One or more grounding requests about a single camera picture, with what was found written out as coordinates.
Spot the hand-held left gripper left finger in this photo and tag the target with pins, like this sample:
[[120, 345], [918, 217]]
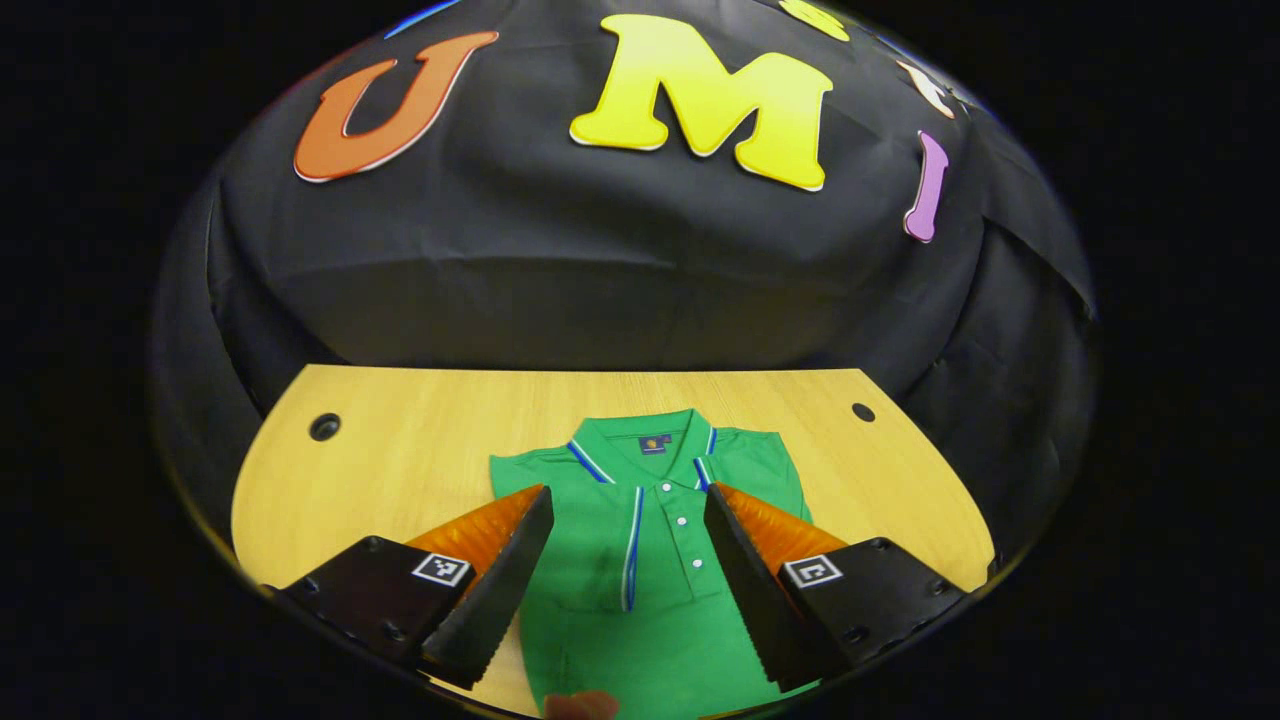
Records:
[[500, 600]]

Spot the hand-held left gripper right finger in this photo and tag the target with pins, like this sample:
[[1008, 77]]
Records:
[[750, 590]]

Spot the green T-shirt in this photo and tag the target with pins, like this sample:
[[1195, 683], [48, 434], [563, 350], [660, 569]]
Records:
[[650, 640]]

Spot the black backdrop cloth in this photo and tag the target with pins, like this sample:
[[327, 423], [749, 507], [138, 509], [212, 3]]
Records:
[[600, 260]]

